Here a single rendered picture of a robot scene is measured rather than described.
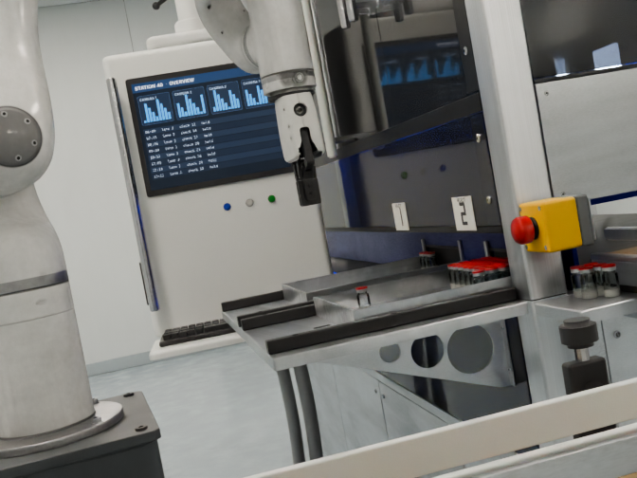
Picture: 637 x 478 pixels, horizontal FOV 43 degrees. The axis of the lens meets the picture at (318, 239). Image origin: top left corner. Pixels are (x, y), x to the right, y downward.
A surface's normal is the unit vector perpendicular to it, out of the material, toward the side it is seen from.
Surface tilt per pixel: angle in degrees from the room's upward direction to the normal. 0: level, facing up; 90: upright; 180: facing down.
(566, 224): 90
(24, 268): 89
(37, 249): 81
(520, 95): 90
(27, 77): 66
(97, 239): 90
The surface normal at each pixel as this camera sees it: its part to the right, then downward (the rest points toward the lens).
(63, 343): 0.85, -0.13
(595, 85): 0.22, 0.01
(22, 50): 0.73, -0.40
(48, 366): 0.57, -0.06
